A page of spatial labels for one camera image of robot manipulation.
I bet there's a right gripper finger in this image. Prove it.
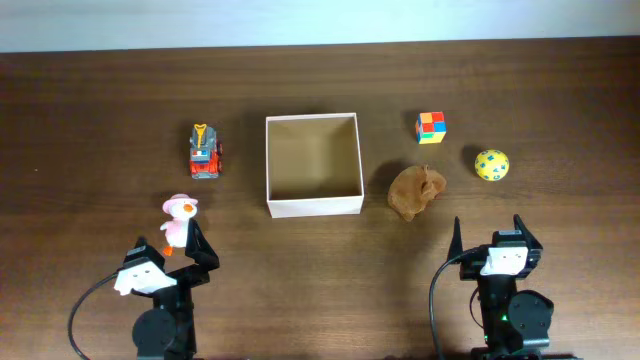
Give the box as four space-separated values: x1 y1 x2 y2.
447 216 463 261
513 214 543 249

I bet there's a brown plush toy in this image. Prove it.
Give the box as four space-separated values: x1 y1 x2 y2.
387 164 447 222

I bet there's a colourful puzzle cube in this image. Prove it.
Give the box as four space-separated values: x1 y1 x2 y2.
415 112 447 144

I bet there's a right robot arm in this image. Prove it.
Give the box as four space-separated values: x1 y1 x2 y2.
447 215 554 360

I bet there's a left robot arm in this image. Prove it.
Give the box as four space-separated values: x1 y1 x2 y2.
114 220 220 360

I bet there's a pink white duck toy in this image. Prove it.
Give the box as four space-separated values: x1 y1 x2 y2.
160 194 198 256

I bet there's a yellow ball with blue marks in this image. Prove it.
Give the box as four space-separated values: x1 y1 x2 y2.
474 149 510 182

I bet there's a red grey toy truck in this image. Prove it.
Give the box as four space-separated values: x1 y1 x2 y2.
189 124 222 179

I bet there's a white open cardboard box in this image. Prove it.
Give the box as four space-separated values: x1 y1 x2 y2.
265 113 364 218

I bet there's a right black cable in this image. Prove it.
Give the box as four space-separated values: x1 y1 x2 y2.
428 248 489 360

